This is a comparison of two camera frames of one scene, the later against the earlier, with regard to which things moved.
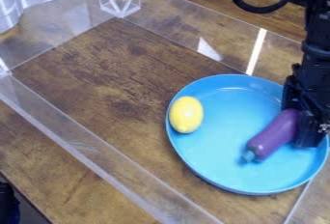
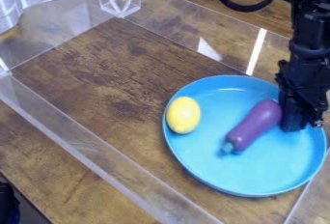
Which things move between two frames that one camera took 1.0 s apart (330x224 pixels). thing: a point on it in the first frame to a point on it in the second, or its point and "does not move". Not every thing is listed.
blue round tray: x=239 y=104 does not move
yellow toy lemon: x=186 y=114 does not move
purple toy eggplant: x=278 y=133 to x=255 y=127
